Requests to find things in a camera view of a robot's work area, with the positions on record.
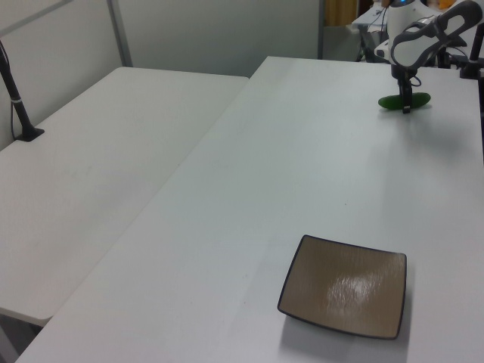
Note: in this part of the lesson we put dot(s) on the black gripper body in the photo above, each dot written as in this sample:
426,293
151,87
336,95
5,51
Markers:
404,77

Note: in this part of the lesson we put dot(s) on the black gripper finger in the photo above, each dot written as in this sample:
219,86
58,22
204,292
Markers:
407,100

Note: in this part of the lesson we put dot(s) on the green cucumber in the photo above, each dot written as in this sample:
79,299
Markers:
389,102

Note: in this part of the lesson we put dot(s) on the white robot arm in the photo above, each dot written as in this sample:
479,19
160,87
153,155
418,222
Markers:
410,49

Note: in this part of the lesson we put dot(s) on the square brown ceramic plate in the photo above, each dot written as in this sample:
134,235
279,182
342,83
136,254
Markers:
344,287

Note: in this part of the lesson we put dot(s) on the yellow object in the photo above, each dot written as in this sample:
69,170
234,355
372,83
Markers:
446,3

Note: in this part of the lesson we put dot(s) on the brown wooden cabinet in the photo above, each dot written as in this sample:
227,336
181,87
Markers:
340,13

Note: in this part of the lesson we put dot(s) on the black stand frame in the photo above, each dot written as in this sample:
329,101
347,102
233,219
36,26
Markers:
367,45

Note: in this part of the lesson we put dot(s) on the short black mount pole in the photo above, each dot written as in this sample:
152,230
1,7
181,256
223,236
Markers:
472,60

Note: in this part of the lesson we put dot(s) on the grey metal partition post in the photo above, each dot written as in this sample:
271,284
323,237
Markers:
320,30
120,34

